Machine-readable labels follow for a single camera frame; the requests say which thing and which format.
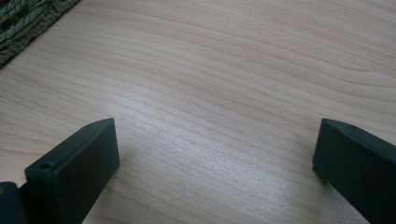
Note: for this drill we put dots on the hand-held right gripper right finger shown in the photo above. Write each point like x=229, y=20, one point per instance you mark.
x=358, y=168

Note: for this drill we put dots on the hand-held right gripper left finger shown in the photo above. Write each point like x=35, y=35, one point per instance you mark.
x=71, y=174

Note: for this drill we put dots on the green woven basket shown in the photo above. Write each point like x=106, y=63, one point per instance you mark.
x=21, y=25

